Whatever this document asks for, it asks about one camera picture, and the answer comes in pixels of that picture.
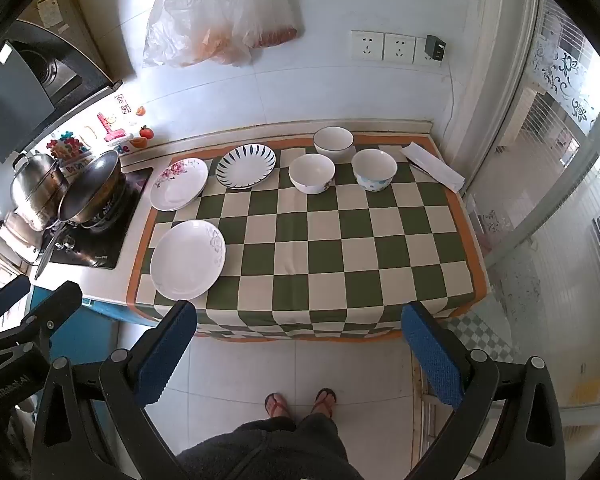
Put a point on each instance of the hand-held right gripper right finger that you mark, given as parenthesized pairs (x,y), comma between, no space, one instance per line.
(427,352)

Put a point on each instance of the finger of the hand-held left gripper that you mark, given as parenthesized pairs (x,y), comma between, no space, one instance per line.
(7,296)
(50,306)

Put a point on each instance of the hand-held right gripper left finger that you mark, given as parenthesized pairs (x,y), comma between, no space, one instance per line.
(167,347)

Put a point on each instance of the white bowl blue pattern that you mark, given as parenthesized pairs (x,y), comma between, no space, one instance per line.
(374,169)

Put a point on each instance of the white plate blue stripes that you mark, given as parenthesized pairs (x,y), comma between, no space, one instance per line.
(245,166)

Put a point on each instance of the white bowl black rim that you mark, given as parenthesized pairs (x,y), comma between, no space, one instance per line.
(333,142)

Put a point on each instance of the blue base cabinet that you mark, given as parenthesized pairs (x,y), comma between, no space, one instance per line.
(90,330)

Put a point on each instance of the black glass gas stove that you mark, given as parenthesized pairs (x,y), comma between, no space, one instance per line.
(105,245)

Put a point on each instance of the white plate grey flower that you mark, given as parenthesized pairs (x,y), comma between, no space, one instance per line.
(187,260)

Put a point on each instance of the steel stock pot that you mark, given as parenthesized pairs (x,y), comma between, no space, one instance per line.
(32,187)

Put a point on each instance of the person's right foot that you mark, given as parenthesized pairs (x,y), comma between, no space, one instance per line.
(325,402)

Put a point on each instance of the person's foot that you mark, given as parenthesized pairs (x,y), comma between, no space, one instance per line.
(276,405)
(325,402)

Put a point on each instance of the steel wok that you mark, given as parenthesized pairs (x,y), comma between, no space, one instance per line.
(90,190)

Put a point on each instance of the person's left foot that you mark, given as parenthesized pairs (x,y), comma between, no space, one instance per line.
(276,405)

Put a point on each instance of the green white checkered tablecloth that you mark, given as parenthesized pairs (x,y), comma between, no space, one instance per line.
(330,260)

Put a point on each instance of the person's dark clothing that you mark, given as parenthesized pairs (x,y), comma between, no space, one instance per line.
(267,450)

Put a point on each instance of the white plate pink flowers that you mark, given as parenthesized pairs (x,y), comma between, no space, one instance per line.
(179,185)

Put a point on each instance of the white folded paper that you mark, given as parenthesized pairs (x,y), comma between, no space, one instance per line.
(432,165)

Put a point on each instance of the frosted glass sliding door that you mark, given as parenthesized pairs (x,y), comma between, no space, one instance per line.
(545,185)

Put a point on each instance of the white bowl small flowers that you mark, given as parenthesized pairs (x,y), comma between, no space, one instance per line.
(311,172)

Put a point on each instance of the black range hood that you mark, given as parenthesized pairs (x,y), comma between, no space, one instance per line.
(40,80)

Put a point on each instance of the black plug adapter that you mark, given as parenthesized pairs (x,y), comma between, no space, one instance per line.
(436,47)

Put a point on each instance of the clear plastic bag orange contents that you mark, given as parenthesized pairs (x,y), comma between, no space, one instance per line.
(190,25)

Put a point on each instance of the clear plastic bag red contents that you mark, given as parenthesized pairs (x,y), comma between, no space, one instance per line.
(265,10)

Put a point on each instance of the persimmon wall ornament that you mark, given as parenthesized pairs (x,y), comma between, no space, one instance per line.
(146,132)

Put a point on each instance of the white wall socket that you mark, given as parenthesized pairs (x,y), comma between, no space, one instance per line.
(367,45)
(421,52)
(399,48)

